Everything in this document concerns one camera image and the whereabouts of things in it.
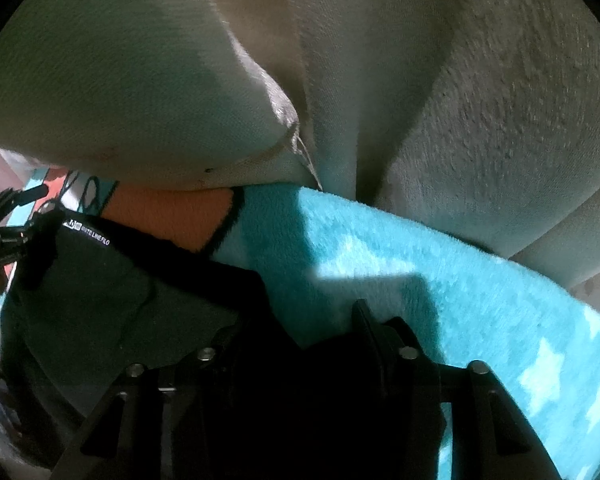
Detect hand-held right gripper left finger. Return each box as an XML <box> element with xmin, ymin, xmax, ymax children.
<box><xmin>55</xmin><ymin>332</ymin><xmax>261</xmax><ymax>480</ymax></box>

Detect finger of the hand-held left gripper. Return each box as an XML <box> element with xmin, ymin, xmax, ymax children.
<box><xmin>0</xmin><ymin>184</ymin><xmax>50</xmax><ymax>221</ymax></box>
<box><xmin>0</xmin><ymin>209</ymin><xmax>67</xmax><ymax>273</ymax></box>

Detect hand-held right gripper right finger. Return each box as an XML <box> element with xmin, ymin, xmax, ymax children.
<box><xmin>351</xmin><ymin>299</ymin><xmax>552</xmax><ymax>480</ymax></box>

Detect dark grey pants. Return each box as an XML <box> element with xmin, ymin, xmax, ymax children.
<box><xmin>0</xmin><ymin>212</ymin><xmax>381</xmax><ymax>480</ymax></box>

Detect turquoise star printed blanket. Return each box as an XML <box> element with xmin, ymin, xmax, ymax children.
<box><xmin>0</xmin><ymin>147</ymin><xmax>600</xmax><ymax>480</ymax></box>

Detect cream pillow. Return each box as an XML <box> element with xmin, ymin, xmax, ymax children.
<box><xmin>0</xmin><ymin>0</ymin><xmax>326</xmax><ymax>193</ymax></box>

